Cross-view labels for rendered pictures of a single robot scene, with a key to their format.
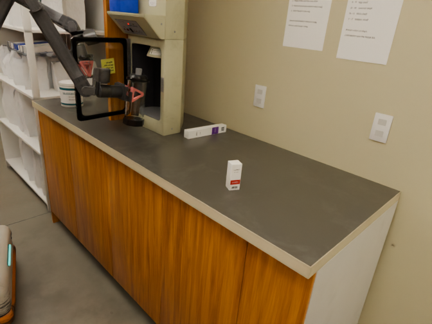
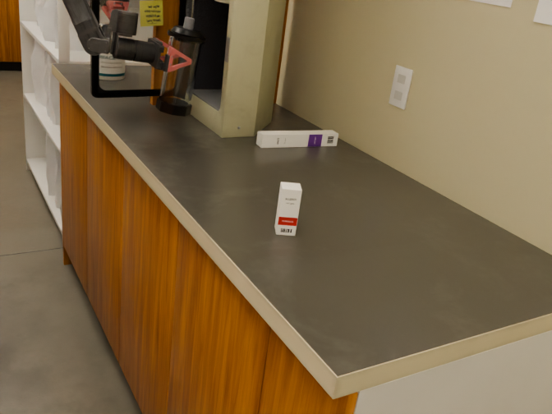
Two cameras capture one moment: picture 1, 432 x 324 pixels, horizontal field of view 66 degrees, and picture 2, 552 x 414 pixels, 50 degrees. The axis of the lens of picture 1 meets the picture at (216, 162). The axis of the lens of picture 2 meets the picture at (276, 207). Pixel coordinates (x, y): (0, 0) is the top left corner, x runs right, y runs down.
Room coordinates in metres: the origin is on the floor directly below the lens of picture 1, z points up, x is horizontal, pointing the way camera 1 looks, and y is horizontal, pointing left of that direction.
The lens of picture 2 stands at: (0.01, -0.32, 1.48)
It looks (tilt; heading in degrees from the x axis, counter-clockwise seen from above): 23 degrees down; 14
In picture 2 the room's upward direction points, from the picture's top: 8 degrees clockwise
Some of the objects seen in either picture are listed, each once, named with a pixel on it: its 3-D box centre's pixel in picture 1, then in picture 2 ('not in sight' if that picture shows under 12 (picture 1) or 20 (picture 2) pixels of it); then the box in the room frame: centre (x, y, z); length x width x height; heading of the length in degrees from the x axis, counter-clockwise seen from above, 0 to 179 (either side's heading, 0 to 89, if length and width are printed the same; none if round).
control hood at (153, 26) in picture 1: (135, 24); not in sight; (1.70, 0.44, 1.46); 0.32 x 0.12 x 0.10; 47
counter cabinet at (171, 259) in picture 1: (172, 214); (228, 277); (1.67, 0.23, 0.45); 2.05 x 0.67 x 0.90; 47
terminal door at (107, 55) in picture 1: (102, 78); (139, 33); (1.71, 0.61, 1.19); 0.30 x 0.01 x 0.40; 142
